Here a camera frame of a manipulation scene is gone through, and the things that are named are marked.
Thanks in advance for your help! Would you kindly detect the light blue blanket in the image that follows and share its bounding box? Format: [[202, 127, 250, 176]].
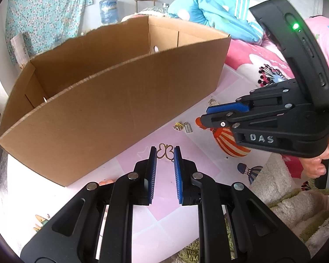
[[168, 0, 264, 43]]

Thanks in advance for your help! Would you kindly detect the brown cardboard box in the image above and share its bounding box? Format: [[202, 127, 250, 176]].
[[0, 15, 232, 187]]

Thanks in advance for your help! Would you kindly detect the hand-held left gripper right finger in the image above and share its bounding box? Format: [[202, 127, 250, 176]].
[[173, 146, 311, 263]]

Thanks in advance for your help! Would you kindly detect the teal floral hanging cloth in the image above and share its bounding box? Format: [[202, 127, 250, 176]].
[[5, 0, 94, 63]]

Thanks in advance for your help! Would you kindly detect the gold butterfly pendant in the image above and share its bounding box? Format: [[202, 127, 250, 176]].
[[157, 143, 176, 162]]

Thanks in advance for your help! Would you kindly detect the floral printed paper roll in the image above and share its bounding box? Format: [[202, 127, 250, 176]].
[[10, 33, 30, 68]]

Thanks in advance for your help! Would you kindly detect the pink printed bedsheet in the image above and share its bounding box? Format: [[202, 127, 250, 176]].
[[225, 16, 329, 88]]

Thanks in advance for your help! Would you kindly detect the blue label water bottle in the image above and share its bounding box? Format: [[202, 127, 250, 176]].
[[99, 0, 119, 25]]

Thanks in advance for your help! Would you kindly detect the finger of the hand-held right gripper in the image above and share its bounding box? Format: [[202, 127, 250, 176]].
[[206, 78, 308, 115], [200, 103, 329, 135]]

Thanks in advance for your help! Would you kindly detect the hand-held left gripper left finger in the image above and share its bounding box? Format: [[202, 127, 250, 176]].
[[20, 146, 157, 263]]

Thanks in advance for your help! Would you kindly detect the person's right hand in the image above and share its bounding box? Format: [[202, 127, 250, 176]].
[[302, 135, 329, 180]]

